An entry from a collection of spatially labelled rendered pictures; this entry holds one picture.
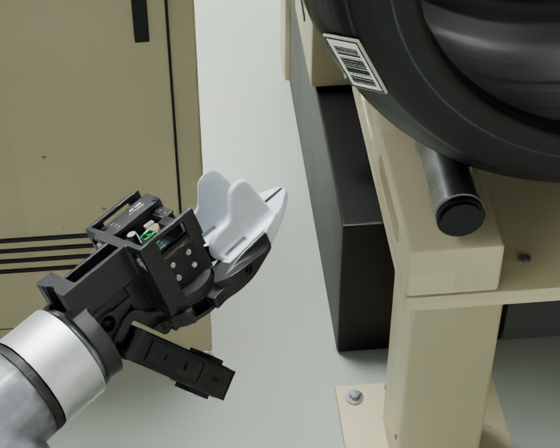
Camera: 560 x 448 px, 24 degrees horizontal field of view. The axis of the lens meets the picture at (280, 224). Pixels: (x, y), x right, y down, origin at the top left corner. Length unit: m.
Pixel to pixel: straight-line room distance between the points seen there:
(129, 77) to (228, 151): 0.83
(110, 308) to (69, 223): 1.10
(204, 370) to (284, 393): 1.21
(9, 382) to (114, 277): 0.10
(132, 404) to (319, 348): 0.34
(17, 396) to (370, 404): 1.33
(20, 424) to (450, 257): 0.47
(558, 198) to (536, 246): 0.08
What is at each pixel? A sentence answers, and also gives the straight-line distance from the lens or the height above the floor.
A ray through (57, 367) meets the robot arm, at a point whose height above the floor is 1.01.
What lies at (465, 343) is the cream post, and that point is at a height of 0.32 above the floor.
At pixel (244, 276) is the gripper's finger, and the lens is 0.96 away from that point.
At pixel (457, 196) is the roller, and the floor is 0.92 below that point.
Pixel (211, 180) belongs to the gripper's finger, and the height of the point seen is 1.03.
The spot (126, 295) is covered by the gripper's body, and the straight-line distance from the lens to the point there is 0.94.
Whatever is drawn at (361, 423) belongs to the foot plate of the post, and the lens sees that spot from 2.14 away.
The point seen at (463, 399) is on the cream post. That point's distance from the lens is 1.95.
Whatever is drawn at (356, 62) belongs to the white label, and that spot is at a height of 1.06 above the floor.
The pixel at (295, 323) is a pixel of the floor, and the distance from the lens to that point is 2.30.
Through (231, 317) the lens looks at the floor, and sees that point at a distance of 2.31.
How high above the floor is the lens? 1.68
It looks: 42 degrees down
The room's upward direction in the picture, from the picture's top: straight up
